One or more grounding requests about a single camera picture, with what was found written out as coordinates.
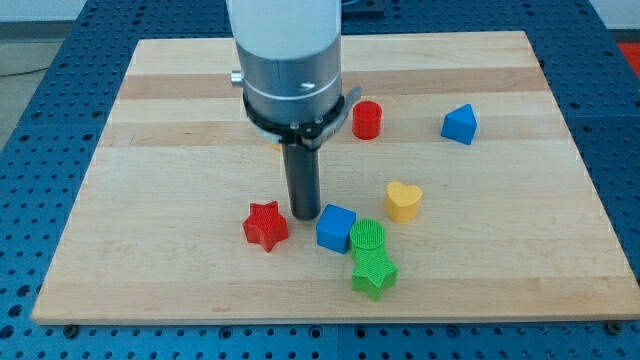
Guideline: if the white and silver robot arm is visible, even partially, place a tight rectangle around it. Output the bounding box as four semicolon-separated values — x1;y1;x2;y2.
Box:
226;0;361;151

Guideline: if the blue cube block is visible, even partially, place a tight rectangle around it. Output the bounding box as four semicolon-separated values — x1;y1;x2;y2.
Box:
316;204;357;254

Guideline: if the blue triangle block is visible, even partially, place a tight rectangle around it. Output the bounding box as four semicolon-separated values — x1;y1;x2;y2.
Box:
441;104;478;145

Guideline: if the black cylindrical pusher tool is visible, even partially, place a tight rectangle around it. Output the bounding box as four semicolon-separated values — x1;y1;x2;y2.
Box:
283;145;321;220

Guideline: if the green cylinder block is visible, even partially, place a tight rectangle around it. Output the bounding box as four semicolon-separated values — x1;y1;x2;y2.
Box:
349;218;386;259

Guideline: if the red star block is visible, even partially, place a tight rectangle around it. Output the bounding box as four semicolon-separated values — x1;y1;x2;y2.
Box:
242;201;289;253

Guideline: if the red cylinder block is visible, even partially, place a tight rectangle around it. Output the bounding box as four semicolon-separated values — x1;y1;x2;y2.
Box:
352;100;382;140

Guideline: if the yellow heart block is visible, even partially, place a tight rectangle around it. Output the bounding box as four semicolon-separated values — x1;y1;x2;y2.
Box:
384;181;423;223

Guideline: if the green star block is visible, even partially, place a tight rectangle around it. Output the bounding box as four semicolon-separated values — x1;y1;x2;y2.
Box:
351;247;398;301

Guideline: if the wooden board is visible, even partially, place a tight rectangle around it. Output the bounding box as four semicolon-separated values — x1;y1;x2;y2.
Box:
32;31;639;326

